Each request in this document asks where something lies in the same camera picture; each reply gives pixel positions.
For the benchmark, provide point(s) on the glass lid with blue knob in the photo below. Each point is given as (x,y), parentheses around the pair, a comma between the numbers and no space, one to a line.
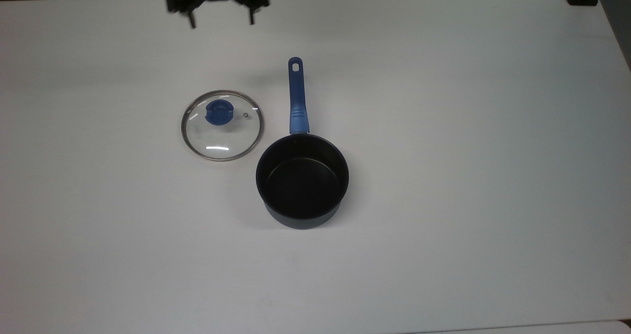
(222,125)

